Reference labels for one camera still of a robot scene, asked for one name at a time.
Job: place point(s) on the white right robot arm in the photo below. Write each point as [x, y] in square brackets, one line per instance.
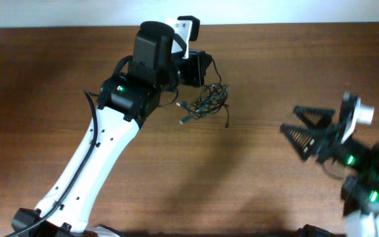
[360, 189]

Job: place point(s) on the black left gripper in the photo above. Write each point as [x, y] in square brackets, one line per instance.
[195, 69]

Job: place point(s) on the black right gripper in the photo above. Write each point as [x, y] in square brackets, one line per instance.
[323, 140]

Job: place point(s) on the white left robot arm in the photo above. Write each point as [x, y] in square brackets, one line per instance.
[161, 61]

